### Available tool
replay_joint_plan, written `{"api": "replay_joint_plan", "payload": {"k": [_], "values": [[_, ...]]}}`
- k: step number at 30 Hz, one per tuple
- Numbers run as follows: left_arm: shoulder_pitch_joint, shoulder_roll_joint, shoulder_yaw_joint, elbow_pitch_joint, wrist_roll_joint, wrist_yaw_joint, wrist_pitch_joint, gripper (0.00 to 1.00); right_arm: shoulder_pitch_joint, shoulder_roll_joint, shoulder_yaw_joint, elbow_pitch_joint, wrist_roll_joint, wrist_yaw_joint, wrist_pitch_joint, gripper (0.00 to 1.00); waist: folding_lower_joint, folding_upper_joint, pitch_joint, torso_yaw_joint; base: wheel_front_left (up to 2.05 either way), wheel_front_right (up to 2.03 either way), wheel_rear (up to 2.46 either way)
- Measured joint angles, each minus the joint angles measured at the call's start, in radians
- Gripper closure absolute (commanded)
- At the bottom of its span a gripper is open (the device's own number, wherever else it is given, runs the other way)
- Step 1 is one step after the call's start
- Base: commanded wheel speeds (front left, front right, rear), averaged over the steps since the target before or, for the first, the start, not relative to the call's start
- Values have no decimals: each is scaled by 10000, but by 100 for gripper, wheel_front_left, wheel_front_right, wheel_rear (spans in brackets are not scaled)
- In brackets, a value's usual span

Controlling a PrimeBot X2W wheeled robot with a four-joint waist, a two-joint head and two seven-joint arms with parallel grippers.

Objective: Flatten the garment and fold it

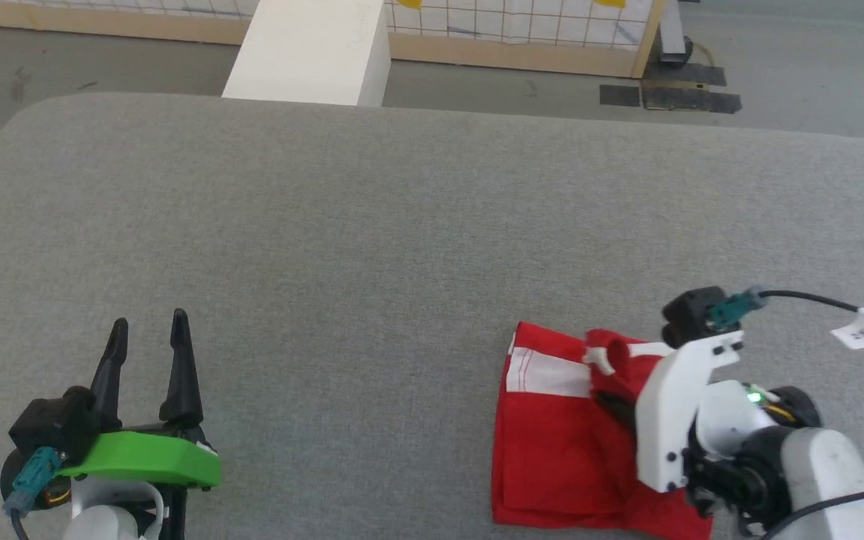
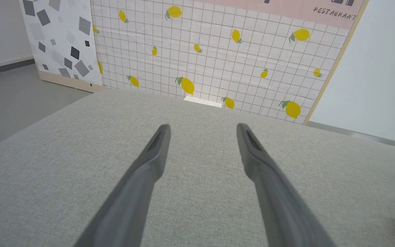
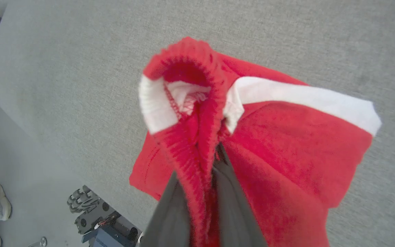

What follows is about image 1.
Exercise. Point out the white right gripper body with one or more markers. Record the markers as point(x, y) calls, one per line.
point(664, 427)

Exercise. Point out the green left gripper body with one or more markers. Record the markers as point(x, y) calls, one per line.
point(147, 457)

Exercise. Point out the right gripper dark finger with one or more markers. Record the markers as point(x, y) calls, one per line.
point(618, 411)

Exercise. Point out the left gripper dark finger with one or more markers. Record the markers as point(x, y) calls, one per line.
point(181, 375)
point(108, 382)

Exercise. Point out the red garment with white trim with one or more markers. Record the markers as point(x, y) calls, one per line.
point(552, 450)

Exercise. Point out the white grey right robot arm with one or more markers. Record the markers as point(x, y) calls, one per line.
point(822, 480)

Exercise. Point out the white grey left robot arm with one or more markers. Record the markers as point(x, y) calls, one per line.
point(109, 521)

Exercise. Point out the small black floor mat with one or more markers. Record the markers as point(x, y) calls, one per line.
point(619, 95)

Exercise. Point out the large black floor mat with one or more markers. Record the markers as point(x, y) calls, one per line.
point(691, 100)

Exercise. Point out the dark grey floor mat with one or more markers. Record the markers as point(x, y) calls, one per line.
point(683, 73)

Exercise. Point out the white rectangular block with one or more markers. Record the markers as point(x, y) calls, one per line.
point(312, 52)

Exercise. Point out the grey metal stand base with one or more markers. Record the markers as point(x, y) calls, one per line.
point(672, 34)

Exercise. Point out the wooden framed white grid panel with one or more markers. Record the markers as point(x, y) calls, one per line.
point(477, 56)

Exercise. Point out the yellow lemon sticker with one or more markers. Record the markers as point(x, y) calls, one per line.
point(610, 2)
point(409, 3)

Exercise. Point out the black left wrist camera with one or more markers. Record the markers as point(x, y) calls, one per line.
point(53, 424)

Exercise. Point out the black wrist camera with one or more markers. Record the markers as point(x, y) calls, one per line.
point(691, 311)
point(53, 424)

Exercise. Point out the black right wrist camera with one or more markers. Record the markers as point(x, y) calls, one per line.
point(691, 311)

